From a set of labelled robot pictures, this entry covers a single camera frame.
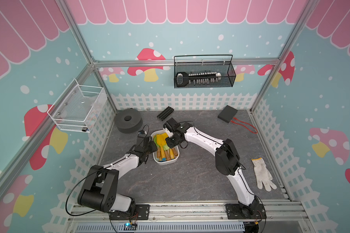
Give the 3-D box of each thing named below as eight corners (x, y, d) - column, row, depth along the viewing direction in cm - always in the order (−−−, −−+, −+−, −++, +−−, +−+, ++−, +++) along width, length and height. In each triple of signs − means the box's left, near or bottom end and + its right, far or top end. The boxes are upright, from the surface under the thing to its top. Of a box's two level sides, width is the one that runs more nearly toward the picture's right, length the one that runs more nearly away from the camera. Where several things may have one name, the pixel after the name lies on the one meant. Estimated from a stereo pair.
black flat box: (217, 117, 119) (218, 115, 117) (226, 106, 127) (227, 104, 125) (228, 123, 115) (229, 121, 113) (237, 111, 123) (238, 109, 121)
